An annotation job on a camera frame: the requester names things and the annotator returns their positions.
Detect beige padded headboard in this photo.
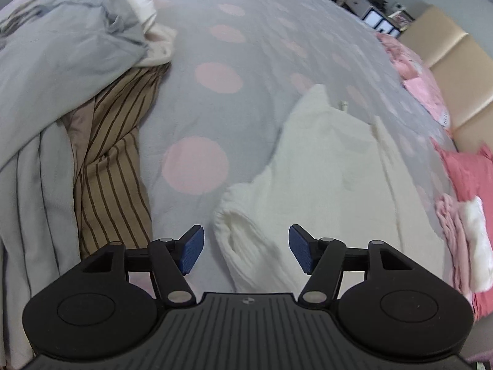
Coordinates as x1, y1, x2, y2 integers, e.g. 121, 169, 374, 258
398, 6, 493, 158

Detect cream garment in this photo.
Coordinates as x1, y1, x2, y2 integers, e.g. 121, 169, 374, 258
127, 0, 178, 68

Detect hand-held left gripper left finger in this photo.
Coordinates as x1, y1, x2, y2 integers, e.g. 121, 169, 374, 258
83, 224, 205, 309

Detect small drawer unit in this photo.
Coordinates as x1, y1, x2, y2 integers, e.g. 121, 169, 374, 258
337, 0, 403, 39

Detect light pink pillow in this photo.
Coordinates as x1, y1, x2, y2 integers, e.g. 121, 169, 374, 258
375, 33, 451, 128

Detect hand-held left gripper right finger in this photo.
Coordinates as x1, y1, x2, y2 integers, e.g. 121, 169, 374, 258
289, 224, 413, 309

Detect grey garment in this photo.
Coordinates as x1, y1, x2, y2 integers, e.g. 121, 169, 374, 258
0, 0, 151, 370

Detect folded white cloth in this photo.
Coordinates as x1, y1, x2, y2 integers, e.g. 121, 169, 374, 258
460, 196, 493, 292

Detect folded pink clothes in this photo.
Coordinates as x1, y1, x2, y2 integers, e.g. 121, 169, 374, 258
435, 195, 472, 294

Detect salmon pink pillow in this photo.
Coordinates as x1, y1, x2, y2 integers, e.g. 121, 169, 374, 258
431, 137, 493, 320

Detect white textured garment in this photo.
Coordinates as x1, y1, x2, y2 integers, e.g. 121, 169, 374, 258
214, 84, 443, 294

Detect brown striped garment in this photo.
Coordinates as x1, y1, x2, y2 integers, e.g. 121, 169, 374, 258
58, 64, 172, 261

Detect grey duvet with pink dots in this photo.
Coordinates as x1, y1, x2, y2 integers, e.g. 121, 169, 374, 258
0, 0, 459, 294

